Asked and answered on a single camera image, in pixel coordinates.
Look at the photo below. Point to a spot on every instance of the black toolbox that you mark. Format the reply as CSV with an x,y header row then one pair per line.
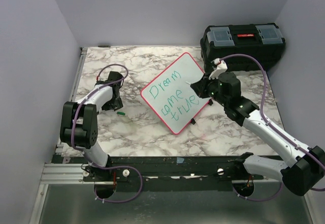
x,y
264,42

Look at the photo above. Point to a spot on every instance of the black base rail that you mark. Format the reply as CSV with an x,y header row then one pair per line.
x,y
131,174

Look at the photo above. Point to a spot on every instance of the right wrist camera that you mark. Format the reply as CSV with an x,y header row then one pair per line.
x,y
220,67

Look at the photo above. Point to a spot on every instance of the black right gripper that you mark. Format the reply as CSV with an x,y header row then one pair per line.
x,y
199,87

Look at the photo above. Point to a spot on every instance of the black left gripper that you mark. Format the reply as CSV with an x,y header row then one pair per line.
x,y
116,105

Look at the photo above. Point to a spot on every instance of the aluminium frame rail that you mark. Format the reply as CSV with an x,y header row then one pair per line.
x,y
59,146

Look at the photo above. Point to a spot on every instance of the pink framed whiteboard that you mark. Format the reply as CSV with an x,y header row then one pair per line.
x,y
172,100

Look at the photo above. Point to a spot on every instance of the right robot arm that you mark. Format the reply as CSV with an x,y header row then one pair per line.
x,y
300,168

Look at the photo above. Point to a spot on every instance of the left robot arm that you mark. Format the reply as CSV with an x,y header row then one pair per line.
x,y
79,123

